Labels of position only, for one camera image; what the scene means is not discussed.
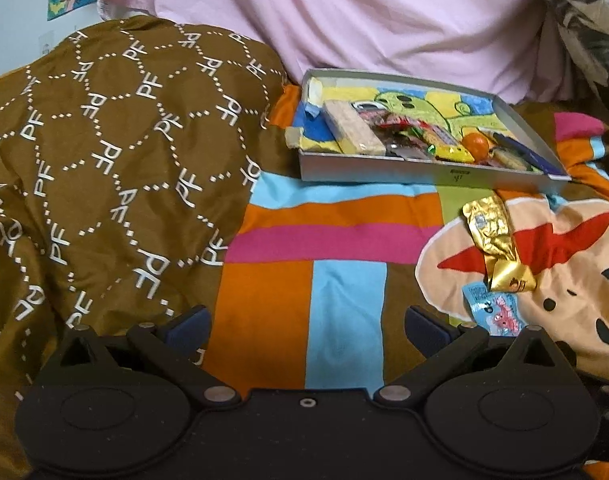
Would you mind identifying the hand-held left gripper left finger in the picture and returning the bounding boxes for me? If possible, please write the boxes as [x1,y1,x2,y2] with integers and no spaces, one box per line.
[54,305,242,407]

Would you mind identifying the orange ball candy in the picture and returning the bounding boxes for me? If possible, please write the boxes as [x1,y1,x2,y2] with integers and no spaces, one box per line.
[459,132,492,164]

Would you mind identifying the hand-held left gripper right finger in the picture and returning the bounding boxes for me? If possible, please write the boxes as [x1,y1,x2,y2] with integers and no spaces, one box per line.
[373,305,568,407]

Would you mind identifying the gold foil packet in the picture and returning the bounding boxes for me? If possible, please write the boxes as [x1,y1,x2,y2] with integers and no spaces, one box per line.
[461,195,539,294]

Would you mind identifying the light blue snack packet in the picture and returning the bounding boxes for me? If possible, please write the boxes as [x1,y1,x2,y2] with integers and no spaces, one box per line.
[462,282,526,334]

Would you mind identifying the brown patterned quilt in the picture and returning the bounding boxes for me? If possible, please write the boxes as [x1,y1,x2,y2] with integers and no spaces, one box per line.
[0,15,291,480]

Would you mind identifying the beige wafer bar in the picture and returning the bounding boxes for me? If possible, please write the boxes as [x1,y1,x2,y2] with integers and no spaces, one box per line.
[323,100,387,157]

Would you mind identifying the yellow snack packet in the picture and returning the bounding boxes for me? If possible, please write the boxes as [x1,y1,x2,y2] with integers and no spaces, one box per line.
[431,142,476,164]

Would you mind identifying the clear cookie packet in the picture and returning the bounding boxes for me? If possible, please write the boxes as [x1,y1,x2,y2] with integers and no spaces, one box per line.
[491,151,531,172]

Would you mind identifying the long blue stick packet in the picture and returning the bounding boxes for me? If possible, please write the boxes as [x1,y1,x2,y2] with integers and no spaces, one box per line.
[489,131,561,176]

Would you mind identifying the colourful printed blanket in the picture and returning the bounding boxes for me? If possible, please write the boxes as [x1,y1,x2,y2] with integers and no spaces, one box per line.
[203,85,609,480]

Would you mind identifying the pink bed sheet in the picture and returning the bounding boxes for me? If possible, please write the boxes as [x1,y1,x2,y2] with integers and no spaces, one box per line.
[97,0,560,107]

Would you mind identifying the grey shallow box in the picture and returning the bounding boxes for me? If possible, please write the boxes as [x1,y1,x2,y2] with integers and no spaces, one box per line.
[286,68,573,195]

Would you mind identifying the camouflage cloth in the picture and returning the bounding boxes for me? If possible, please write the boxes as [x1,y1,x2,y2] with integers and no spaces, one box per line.
[532,0,609,117]

